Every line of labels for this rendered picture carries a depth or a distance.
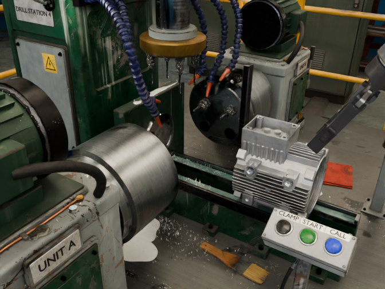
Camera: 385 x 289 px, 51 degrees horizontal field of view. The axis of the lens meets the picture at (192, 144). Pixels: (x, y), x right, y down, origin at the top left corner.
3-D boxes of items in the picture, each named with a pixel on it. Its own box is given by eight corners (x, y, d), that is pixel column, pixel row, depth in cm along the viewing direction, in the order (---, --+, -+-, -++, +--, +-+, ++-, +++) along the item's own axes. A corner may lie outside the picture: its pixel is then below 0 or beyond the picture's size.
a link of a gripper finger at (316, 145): (338, 132, 85) (337, 133, 85) (317, 152, 90) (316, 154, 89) (327, 123, 86) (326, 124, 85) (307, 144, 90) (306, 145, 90)
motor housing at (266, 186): (228, 208, 110) (233, 147, 101) (256, 176, 125) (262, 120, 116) (300, 234, 101) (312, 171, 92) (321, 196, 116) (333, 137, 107)
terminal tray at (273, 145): (239, 153, 106) (241, 128, 103) (255, 137, 114) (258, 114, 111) (283, 166, 101) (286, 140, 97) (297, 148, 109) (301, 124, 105)
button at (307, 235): (298, 242, 80) (297, 239, 79) (303, 229, 82) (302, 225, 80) (313, 248, 79) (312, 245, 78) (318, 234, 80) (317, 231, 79)
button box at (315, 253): (263, 244, 86) (260, 235, 82) (276, 215, 89) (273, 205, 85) (345, 278, 78) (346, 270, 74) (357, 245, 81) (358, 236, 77)
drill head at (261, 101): (175, 144, 143) (174, 75, 131) (229, 105, 173) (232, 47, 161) (238, 164, 131) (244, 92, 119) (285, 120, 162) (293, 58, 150)
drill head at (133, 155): (11, 259, 93) (-15, 167, 81) (117, 184, 121) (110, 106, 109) (89, 309, 82) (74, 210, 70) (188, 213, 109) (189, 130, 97)
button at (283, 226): (274, 233, 83) (273, 229, 81) (279, 220, 84) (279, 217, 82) (288, 238, 81) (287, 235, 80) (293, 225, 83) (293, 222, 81)
